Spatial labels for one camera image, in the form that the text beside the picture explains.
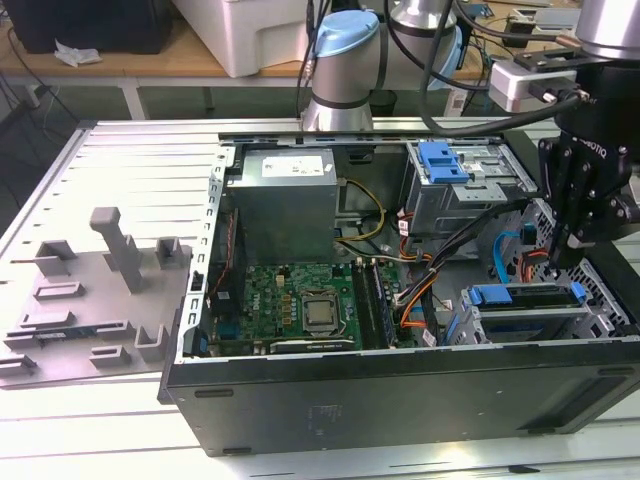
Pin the black PC case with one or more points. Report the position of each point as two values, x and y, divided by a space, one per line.
350 410

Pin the blue plastic latch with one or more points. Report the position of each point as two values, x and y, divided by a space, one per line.
442 167

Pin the grey metal disk bay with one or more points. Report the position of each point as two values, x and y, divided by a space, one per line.
525 314

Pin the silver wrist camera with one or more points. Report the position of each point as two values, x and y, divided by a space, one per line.
510 85

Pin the CPU socket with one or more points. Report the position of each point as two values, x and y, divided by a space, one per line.
321 332

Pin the hard disk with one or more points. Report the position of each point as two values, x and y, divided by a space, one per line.
492 295

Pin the black RAM slot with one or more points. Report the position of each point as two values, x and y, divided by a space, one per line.
365 310

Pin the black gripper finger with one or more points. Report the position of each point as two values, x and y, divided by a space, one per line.
615 220
572 190

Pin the black graphics card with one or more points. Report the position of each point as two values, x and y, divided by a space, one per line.
310 346

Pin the white plastic box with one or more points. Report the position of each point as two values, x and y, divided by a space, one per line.
225 35

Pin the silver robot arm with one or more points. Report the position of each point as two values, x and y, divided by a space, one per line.
345 65

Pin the black RAM stick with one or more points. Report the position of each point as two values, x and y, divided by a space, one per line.
384 310

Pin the wooden desk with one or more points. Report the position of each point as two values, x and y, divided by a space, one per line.
150 65

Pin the green RAM stick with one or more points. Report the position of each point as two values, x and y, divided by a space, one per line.
62 335

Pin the grey parts rack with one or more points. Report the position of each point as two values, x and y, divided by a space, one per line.
100 310

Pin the small black device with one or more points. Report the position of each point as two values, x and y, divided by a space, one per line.
520 32

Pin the crumpled white paper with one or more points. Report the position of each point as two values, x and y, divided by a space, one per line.
77 54

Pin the green motherboard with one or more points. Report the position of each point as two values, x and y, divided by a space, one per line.
270 285

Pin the large black box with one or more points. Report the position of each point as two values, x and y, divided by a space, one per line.
100 25

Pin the grey power supply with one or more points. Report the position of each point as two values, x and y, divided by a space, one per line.
280 215

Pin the silver CPU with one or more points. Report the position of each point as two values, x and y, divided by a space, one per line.
321 313

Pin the grey optical drive cage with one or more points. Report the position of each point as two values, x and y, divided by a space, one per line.
450 205

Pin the grey flat box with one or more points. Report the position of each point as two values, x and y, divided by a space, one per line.
557 17

